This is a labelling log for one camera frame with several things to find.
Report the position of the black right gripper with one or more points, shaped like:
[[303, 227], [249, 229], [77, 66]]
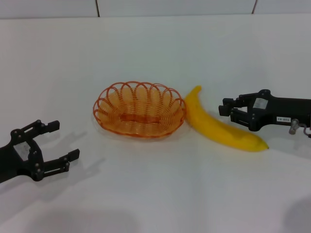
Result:
[[286, 109]]

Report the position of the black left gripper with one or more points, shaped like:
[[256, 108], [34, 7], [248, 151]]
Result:
[[14, 157]]

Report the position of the yellow banana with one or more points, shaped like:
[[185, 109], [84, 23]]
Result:
[[218, 128]]

